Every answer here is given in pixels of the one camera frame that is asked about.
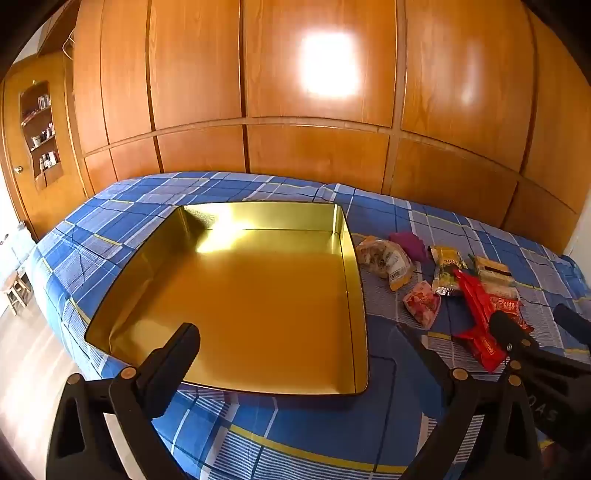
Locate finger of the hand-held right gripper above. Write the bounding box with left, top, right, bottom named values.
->
left=490, top=310, right=543, bottom=370
left=554, top=304, right=591, bottom=344

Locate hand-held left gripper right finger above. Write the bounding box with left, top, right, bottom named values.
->
left=398, top=322, right=541, bottom=480

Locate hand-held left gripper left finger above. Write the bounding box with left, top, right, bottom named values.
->
left=46, top=322, right=202, bottom=480

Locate dark red printed snack packet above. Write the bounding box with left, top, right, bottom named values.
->
left=489, top=296, right=535, bottom=334

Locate red snack packet gold print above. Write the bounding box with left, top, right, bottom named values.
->
left=457, top=323, right=509, bottom=374

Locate peanut bar with red ends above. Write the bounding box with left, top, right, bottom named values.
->
left=478, top=274, right=520, bottom=301

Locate long plain red snack packet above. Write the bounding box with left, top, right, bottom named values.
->
left=454, top=268, right=497, bottom=340

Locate cracker packet with green ends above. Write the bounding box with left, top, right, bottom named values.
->
left=475, top=255, right=514, bottom=280

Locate square metal tin box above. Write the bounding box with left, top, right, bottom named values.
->
left=84, top=200, right=370, bottom=398

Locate yellow green snack packet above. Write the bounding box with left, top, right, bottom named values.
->
left=429, top=246, right=468, bottom=297

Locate pink snack packet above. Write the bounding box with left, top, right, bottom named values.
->
left=402, top=281, right=441, bottom=330

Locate purple snack packet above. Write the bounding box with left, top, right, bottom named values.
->
left=389, top=231, right=429, bottom=262

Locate clear pastry snack bag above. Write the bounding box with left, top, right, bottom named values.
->
left=355, top=235, right=415, bottom=292

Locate blue plaid bedsheet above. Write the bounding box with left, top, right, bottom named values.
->
left=28, top=172, right=591, bottom=480

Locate small wooden stool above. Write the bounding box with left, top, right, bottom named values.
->
left=0, top=272, right=31, bottom=317

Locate wooden door with shelf niche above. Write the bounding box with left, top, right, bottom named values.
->
left=0, top=51, right=88, bottom=241

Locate group of small bottles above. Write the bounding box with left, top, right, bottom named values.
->
left=21, top=95, right=58, bottom=169

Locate wooden wardrobe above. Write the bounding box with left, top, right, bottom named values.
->
left=65, top=0, right=591, bottom=252

